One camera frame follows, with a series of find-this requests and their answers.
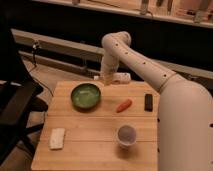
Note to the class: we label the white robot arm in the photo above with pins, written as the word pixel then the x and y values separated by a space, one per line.
pixel 185 110

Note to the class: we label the black rectangular block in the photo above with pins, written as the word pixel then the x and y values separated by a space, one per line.
pixel 148 102

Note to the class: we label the white sponge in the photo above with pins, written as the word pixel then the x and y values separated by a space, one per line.
pixel 57 138

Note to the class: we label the wooden table board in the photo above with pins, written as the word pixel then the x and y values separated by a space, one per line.
pixel 90 137

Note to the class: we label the black chair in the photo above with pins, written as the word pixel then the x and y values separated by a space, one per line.
pixel 18 97

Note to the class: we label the green ceramic bowl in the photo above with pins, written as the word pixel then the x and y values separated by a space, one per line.
pixel 85 96

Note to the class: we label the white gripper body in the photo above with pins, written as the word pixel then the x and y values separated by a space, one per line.
pixel 116 78

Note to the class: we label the white paper cup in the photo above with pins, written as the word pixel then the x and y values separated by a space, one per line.
pixel 126 136

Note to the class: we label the orange carrot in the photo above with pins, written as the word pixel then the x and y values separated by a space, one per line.
pixel 123 106

